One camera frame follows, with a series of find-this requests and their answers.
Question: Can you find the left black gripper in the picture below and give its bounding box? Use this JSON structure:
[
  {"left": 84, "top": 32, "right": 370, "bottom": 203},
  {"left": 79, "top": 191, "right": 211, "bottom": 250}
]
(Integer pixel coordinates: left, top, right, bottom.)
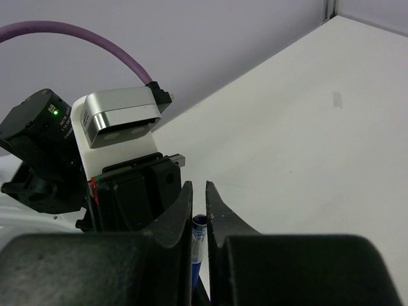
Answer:
[{"left": 76, "top": 152, "right": 186, "bottom": 232}]

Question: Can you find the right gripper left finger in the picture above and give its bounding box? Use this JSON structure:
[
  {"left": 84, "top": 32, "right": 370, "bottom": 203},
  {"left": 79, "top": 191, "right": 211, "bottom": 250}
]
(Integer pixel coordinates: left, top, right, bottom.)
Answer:
[{"left": 1, "top": 181, "right": 193, "bottom": 305}]

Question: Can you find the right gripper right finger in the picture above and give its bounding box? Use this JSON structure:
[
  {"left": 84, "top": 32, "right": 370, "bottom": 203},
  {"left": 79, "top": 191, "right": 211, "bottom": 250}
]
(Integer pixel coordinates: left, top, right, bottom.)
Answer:
[{"left": 205, "top": 181, "right": 402, "bottom": 305}]

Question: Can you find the blue gel pen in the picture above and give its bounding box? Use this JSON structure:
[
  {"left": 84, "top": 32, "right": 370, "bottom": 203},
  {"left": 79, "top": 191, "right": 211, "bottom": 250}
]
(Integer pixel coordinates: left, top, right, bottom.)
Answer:
[{"left": 191, "top": 214, "right": 207, "bottom": 290}]

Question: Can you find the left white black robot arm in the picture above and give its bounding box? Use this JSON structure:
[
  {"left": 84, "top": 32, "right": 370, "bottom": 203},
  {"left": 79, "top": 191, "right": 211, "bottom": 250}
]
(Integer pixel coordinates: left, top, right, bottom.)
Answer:
[{"left": 1, "top": 82, "right": 186, "bottom": 233}]

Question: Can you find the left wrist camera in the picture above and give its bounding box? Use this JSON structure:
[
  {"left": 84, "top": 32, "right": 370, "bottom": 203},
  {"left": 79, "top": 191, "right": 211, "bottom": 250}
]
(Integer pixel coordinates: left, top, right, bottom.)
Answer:
[{"left": 70, "top": 86, "right": 161, "bottom": 180}]

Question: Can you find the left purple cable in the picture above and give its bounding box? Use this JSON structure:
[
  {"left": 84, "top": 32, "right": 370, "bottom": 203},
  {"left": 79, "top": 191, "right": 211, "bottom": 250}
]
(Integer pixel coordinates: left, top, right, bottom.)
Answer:
[{"left": 0, "top": 20, "right": 175, "bottom": 112}]

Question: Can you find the left aluminium frame post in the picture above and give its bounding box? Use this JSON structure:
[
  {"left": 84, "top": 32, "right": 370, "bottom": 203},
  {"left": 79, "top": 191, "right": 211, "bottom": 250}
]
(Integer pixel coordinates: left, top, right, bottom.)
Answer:
[{"left": 323, "top": 0, "right": 339, "bottom": 23}]

